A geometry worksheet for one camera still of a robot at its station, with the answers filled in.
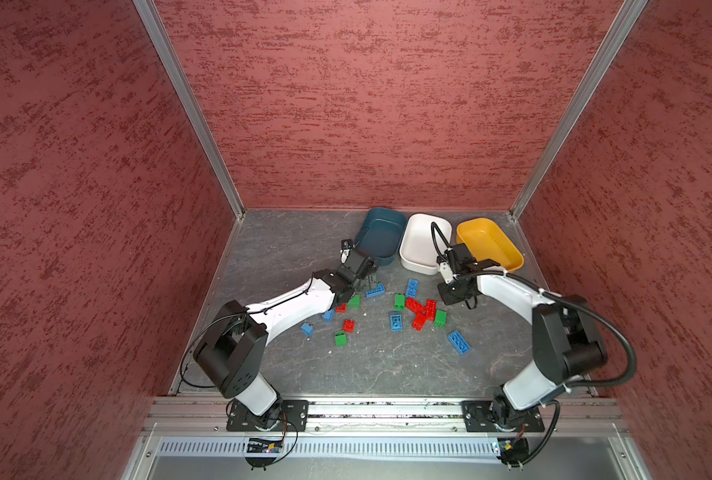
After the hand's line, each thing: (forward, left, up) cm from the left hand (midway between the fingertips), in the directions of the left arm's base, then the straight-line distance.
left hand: (357, 280), depth 89 cm
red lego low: (-10, -19, -7) cm, 23 cm away
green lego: (-8, -26, -9) cm, 29 cm away
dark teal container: (+26, -9, -9) cm, 29 cm away
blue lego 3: (+3, -18, -9) cm, 21 cm away
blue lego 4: (+1, -6, -9) cm, 11 cm away
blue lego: (-16, -30, -9) cm, 35 cm away
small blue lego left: (-13, +15, -8) cm, 21 cm away
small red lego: (-11, +2, -9) cm, 14 cm away
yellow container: (+24, -49, -9) cm, 56 cm away
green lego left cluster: (-4, +1, -8) cm, 9 cm away
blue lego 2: (-10, -12, -9) cm, 18 cm away
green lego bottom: (-15, +5, -8) cm, 18 cm away
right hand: (-3, -29, -7) cm, 29 cm away
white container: (+18, -22, -9) cm, 30 cm away
